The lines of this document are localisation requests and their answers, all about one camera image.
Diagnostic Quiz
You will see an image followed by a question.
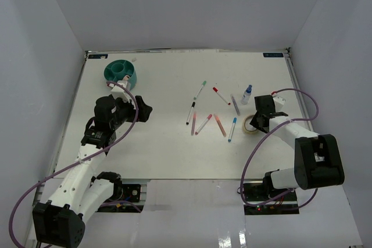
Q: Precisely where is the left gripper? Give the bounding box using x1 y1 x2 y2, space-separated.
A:
110 96 152 130

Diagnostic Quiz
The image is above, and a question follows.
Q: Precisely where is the masking tape roll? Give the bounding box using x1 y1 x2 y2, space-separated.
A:
242 114 258 135

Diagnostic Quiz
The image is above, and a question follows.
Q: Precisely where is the grey clear pen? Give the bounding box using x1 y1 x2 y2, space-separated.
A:
230 94 241 116

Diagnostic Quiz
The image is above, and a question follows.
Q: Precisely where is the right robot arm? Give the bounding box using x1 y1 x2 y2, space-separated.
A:
250 95 345 201

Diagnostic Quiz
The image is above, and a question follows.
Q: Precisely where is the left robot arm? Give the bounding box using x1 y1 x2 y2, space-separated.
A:
33 95 152 247

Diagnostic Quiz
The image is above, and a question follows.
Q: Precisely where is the blue capped marker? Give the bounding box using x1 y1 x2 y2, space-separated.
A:
228 117 237 143

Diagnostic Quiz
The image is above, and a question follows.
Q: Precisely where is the blue spray bottle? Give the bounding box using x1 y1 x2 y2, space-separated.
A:
241 85 252 105

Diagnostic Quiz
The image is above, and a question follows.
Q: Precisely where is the black capped marker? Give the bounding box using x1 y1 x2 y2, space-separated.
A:
186 101 196 125

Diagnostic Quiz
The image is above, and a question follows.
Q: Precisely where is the teal round organizer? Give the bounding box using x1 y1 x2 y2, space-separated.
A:
103 60 137 90

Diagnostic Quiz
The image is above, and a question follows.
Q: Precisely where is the pink capped marker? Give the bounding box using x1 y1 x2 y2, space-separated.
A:
195 114 212 135

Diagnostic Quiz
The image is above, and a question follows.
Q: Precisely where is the red capped marker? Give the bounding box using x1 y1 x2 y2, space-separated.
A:
213 87 231 105

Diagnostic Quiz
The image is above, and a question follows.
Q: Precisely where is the green capped marker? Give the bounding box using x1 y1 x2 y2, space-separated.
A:
193 80 206 100

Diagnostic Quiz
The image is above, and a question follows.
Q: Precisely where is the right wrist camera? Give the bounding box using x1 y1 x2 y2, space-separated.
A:
271 92 285 112

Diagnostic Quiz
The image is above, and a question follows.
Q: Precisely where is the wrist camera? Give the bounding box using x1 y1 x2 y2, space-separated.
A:
106 80 132 103
271 92 285 112

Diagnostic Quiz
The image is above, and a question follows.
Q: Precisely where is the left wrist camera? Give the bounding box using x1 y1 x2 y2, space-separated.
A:
106 80 132 103

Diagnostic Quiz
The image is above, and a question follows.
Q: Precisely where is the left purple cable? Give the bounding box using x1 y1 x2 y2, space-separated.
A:
8 80 144 248

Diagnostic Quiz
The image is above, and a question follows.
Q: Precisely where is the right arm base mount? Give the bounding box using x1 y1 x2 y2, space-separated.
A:
243 182 299 216

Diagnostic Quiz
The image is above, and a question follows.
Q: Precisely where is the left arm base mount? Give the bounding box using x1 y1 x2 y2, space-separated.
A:
97 184 144 213

